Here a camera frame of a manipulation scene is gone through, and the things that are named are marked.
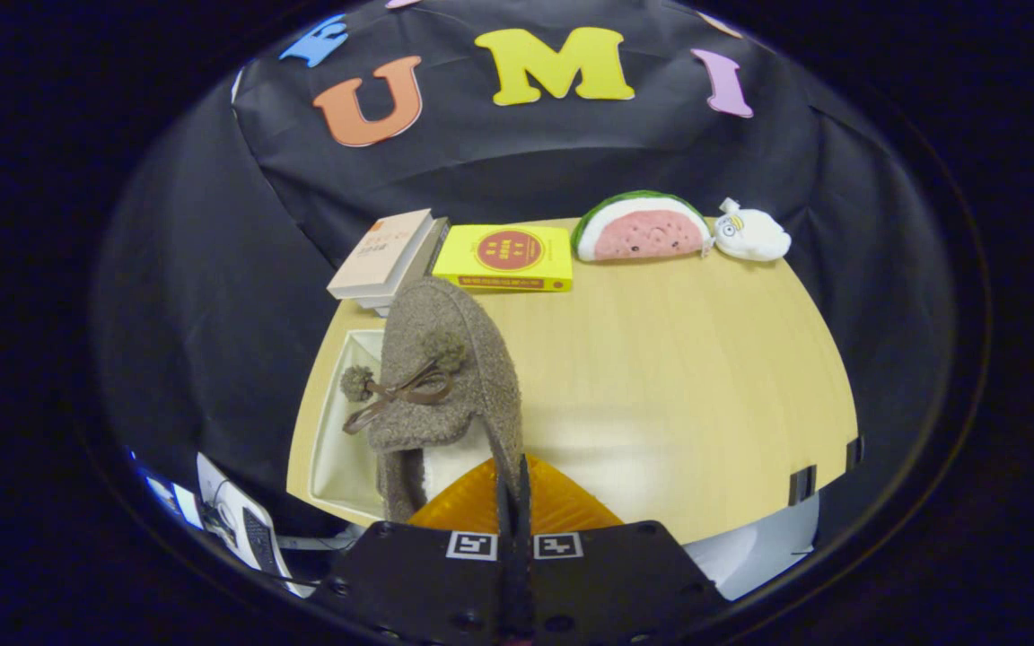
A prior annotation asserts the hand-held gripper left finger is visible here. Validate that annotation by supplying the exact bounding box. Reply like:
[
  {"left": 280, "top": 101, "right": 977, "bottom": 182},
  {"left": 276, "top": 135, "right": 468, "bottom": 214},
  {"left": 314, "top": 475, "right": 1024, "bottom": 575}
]
[{"left": 311, "top": 458, "right": 515, "bottom": 646}]

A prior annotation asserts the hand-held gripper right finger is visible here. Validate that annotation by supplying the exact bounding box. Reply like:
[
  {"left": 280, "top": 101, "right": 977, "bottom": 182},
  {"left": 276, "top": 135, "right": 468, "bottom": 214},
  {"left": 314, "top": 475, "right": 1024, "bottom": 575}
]
[{"left": 517, "top": 455, "right": 730, "bottom": 646}]

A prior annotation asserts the cream fabric storage box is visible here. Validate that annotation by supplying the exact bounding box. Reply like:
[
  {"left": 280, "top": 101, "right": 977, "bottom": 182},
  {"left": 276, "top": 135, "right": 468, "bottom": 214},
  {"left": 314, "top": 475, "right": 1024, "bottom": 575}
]
[{"left": 309, "top": 329, "right": 392, "bottom": 521}]

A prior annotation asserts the brown fuzzy shoe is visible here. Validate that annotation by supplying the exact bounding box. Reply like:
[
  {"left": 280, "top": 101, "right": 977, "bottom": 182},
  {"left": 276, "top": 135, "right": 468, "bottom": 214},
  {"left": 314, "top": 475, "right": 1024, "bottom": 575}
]
[{"left": 340, "top": 276, "right": 524, "bottom": 523}]

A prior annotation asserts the white curved object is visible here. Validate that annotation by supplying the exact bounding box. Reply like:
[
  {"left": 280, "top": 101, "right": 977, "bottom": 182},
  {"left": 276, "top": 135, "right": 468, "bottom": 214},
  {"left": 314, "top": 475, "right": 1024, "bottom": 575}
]
[{"left": 686, "top": 493, "right": 820, "bottom": 602}]

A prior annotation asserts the white and black device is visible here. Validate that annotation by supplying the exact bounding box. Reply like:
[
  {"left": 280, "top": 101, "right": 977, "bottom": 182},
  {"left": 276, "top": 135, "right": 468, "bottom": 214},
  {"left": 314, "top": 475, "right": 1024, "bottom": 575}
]
[{"left": 197, "top": 452, "right": 316, "bottom": 599}]

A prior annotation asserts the grey spine book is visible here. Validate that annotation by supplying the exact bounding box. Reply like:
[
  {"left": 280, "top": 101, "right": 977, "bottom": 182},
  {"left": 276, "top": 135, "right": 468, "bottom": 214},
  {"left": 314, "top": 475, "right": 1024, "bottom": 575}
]
[{"left": 360, "top": 218, "right": 451, "bottom": 317}]

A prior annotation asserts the beige book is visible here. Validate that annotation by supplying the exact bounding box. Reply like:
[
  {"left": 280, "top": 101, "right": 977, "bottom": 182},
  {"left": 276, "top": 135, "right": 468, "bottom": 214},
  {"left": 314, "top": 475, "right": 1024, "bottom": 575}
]
[{"left": 327, "top": 209, "right": 435, "bottom": 301}]

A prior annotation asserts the yellow book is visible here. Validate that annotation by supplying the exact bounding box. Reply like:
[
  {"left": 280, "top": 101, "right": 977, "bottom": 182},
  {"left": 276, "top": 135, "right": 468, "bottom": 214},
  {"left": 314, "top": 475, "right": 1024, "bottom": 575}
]
[{"left": 432, "top": 224, "right": 574, "bottom": 293}]

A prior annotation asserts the watermelon slice plush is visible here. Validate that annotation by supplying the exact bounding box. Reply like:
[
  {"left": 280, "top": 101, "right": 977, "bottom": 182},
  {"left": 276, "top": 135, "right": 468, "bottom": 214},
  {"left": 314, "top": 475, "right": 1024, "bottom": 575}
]
[{"left": 571, "top": 190, "right": 714, "bottom": 263}]

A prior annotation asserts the white plush toy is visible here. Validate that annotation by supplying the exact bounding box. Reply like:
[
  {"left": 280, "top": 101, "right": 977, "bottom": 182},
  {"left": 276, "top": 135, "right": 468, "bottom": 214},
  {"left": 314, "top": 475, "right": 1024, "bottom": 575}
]
[{"left": 713, "top": 197, "right": 792, "bottom": 262}]

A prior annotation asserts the black backdrop cloth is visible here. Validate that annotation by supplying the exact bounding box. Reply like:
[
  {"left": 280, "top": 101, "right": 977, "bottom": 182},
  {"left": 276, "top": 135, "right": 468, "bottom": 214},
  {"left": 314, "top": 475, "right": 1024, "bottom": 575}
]
[{"left": 91, "top": 0, "right": 958, "bottom": 539}]

